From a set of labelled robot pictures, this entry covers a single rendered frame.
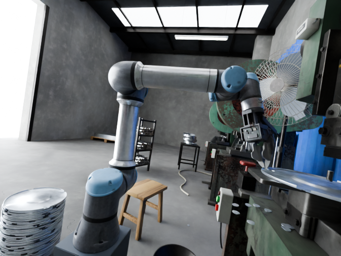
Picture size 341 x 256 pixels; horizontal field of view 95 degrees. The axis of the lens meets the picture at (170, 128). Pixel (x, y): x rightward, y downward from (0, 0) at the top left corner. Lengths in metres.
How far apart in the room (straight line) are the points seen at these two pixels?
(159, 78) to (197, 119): 6.65
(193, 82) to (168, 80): 0.08
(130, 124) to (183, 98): 6.71
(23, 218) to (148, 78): 0.98
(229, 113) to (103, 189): 1.56
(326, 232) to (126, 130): 0.67
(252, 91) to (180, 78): 0.29
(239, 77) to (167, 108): 6.95
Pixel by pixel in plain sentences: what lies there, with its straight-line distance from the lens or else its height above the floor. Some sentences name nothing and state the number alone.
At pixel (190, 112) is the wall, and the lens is 7.21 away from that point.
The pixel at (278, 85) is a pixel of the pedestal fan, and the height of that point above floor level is 1.29.
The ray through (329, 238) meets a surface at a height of 0.68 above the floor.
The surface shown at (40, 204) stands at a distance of 1.23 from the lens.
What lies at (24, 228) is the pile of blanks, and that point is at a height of 0.24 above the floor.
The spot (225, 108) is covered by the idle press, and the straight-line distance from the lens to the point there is 1.88.
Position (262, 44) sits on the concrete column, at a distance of 6.40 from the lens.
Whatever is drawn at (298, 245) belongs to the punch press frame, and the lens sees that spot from 0.56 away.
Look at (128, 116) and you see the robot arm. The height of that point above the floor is 0.90.
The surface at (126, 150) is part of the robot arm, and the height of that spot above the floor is 0.75.
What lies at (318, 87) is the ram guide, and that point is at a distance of 0.72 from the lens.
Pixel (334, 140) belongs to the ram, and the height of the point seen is 0.91.
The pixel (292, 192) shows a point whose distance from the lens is 0.63.
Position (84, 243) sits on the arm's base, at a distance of 0.67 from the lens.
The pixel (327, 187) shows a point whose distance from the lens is 0.57.
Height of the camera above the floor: 0.88
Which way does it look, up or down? 1 degrees down
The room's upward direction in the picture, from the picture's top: 9 degrees clockwise
